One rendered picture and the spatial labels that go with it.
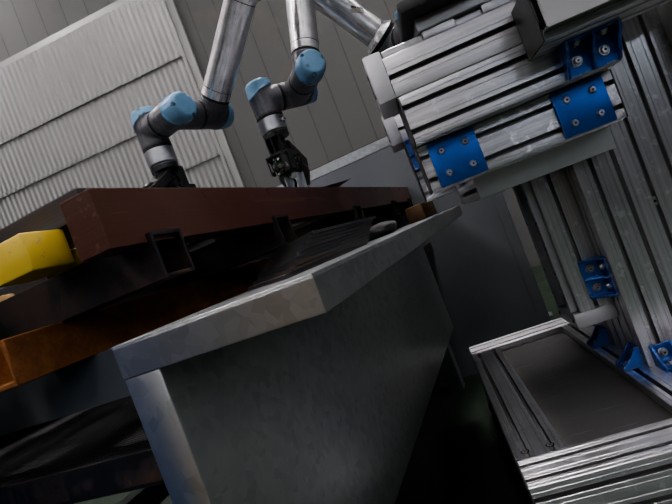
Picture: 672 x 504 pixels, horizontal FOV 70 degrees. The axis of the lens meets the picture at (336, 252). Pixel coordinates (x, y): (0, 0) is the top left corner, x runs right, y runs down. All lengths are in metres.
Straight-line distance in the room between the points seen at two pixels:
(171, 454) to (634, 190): 0.99
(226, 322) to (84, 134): 4.60
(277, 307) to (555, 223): 0.89
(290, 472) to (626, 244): 0.84
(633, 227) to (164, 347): 0.96
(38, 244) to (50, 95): 4.67
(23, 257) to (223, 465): 0.28
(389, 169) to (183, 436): 1.70
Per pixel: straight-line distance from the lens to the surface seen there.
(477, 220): 1.98
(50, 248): 0.57
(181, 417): 0.44
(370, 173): 2.04
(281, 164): 1.33
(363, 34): 1.60
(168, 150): 1.32
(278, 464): 0.55
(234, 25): 1.29
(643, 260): 1.16
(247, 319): 0.37
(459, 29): 0.94
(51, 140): 5.14
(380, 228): 0.97
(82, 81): 5.04
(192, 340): 0.40
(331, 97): 4.15
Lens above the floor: 0.69
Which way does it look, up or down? level
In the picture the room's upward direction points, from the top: 21 degrees counter-clockwise
